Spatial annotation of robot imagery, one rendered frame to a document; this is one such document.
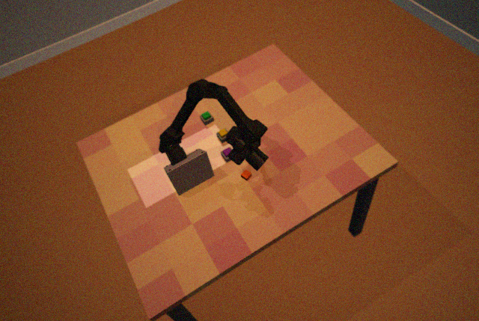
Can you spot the green button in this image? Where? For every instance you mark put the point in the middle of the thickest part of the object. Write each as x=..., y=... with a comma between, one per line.
x=207, y=118

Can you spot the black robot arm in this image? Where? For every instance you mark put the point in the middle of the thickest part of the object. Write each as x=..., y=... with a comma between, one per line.
x=249, y=131

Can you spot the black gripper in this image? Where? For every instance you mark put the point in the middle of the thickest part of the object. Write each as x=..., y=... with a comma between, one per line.
x=238, y=159

